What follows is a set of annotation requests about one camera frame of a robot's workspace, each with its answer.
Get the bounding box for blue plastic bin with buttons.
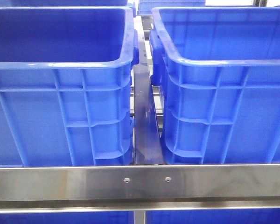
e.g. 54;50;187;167
0;7;139;168

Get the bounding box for steel divider bar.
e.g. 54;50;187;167
134;38;165;165

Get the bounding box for blue plastic bin at left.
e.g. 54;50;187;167
151;7;280;164

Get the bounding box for distant blue crates row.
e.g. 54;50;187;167
10;0;280;15

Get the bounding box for blue bin lower shelf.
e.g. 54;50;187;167
0;209;280;224

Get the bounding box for stainless steel rack rail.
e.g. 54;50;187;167
0;164;280;213

